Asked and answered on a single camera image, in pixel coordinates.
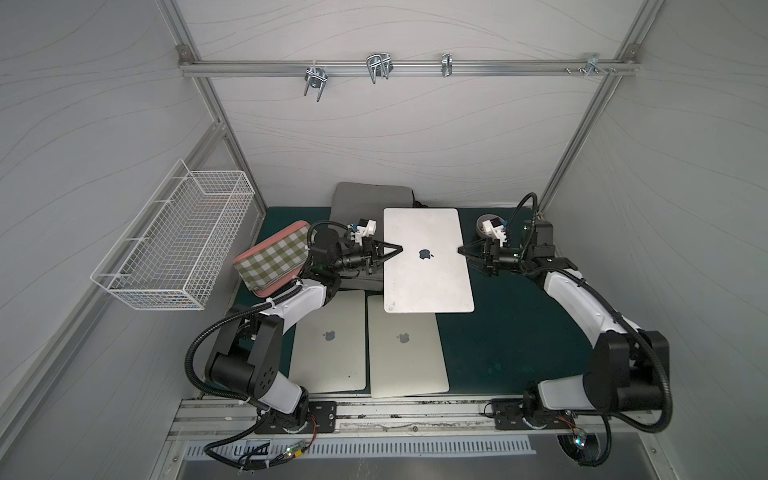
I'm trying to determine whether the grey laptop sleeve bag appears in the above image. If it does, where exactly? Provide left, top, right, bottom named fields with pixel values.
left=328, top=182, right=421, bottom=293

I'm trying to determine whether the silver apple laptop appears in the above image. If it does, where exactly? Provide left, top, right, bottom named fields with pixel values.
left=367, top=295, right=449, bottom=398
left=383, top=208, right=475, bottom=314
left=289, top=290, right=366, bottom=394

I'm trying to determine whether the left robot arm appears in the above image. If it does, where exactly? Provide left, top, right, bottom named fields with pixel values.
left=185, top=219, right=404, bottom=429

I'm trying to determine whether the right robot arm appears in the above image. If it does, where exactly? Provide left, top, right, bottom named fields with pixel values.
left=458, top=214, right=673, bottom=418

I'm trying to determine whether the pink bowl with contents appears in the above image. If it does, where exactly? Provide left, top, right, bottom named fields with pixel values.
left=476, top=214, right=507, bottom=242

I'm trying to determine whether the green checkered cloth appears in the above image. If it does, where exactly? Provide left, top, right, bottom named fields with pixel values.
left=235, top=225, right=310, bottom=292

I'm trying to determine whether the metal hook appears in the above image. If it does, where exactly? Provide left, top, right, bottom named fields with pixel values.
left=303, top=66, right=328, bottom=102
left=365, top=52, right=393, bottom=84
left=441, top=53, right=453, bottom=78
left=564, top=54, right=618, bottom=78

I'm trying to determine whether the left black cable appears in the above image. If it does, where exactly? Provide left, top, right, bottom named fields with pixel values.
left=183, top=284, right=319, bottom=472

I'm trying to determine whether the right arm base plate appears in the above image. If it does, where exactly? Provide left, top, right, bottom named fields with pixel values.
left=481, top=398, right=575, bottom=431

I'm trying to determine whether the white wire basket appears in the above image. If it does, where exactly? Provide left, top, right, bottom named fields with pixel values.
left=90, top=160, right=254, bottom=311

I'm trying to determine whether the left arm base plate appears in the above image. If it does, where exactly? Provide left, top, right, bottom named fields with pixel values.
left=255, top=401, right=337, bottom=435

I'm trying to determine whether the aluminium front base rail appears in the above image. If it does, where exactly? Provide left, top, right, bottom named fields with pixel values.
left=166, top=393, right=661, bottom=442

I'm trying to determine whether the aluminium crossbar rail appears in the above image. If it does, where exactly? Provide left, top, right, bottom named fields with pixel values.
left=176, top=45, right=640, bottom=78

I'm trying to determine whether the white slotted cable duct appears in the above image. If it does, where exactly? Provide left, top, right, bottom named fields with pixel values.
left=184, top=435, right=537, bottom=461

